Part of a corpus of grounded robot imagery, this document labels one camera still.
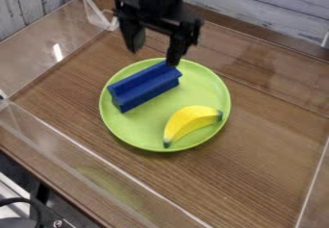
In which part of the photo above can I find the clear acrylic front wall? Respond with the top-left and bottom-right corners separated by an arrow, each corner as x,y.
0,100 -> 213,228

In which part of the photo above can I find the clear acrylic corner bracket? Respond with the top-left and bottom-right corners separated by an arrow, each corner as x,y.
83,0 -> 120,32

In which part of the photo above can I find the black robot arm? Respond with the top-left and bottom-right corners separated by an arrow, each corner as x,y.
116,0 -> 204,66

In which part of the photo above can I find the yellow toy banana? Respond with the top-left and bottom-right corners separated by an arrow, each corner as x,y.
164,105 -> 224,148

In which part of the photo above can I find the green round plate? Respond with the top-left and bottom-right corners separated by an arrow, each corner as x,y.
99,58 -> 232,153

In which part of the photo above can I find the black curved cable bottom-left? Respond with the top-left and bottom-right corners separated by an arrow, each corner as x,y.
0,196 -> 45,228

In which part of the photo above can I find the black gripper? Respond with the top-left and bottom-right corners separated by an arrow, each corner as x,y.
116,0 -> 204,66

